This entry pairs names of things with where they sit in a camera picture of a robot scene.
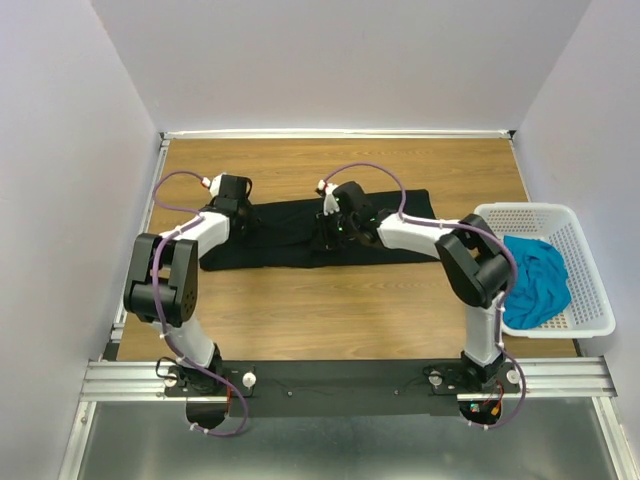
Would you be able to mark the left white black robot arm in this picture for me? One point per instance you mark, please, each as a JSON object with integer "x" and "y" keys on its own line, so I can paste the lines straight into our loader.
{"x": 162, "y": 283}

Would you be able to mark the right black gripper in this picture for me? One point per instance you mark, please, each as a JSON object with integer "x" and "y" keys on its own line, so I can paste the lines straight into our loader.
{"x": 324, "y": 240}

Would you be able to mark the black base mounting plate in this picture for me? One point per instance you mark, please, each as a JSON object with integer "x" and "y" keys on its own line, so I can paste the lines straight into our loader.
{"x": 203, "y": 398}

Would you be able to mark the white plastic basket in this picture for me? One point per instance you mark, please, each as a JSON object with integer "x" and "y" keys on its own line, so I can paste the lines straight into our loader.
{"x": 589, "y": 314}

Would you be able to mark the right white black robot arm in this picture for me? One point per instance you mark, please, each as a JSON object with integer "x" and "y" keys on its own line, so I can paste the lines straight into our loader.
{"x": 480, "y": 270}

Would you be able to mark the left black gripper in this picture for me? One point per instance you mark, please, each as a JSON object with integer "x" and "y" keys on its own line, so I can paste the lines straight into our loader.
{"x": 250, "y": 223}

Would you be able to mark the aluminium front rail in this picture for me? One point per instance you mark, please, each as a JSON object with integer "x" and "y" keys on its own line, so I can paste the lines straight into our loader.
{"x": 576, "y": 377}

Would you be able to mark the black t shirt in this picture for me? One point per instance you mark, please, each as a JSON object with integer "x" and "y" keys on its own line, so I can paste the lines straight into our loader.
{"x": 290, "y": 234}

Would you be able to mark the aluminium back rail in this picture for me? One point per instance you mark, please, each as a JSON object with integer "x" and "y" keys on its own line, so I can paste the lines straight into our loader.
{"x": 309, "y": 133}

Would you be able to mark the blue t shirt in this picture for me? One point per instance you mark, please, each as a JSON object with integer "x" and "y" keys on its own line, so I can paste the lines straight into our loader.
{"x": 541, "y": 290}

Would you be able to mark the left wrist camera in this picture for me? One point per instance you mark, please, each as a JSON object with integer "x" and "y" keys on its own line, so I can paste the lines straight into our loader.
{"x": 212, "y": 185}

